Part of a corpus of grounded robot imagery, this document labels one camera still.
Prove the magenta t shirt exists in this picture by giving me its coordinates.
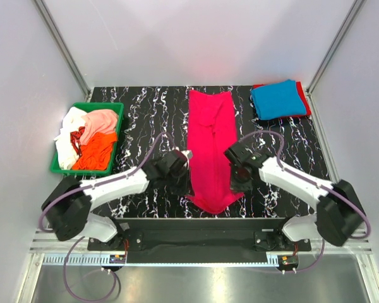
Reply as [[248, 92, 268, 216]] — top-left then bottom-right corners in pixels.
[[187, 90, 243, 215]]

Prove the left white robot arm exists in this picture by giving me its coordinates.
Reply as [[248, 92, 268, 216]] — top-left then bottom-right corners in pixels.
[[41, 148, 192, 250]]

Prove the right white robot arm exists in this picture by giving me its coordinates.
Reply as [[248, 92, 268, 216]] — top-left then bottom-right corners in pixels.
[[224, 141, 365, 250]]

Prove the folded blue t shirt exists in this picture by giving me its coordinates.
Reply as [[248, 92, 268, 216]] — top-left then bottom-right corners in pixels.
[[250, 80, 307, 121]]

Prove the orange t shirt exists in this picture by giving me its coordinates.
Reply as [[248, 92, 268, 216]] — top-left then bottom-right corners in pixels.
[[71, 132, 117, 171]]

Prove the folded red t shirt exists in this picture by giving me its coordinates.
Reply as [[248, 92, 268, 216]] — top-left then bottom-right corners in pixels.
[[251, 81, 312, 118]]

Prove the light pink t shirt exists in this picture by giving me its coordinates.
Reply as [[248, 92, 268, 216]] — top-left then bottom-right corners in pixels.
[[80, 109, 119, 145]]

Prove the dark red patterned garment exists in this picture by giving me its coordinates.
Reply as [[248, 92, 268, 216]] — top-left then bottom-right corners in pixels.
[[70, 126, 85, 157]]

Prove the white t shirt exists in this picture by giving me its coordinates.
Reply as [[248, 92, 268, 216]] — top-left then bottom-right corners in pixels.
[[54, 107, 87, 170]]

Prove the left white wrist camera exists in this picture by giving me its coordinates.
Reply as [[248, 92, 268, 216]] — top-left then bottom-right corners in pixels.
[[181, 150, 193, 161]]

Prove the aluminium frame rail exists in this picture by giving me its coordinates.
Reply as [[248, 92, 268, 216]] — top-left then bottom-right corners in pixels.
[[29, 230, 372, 254]]

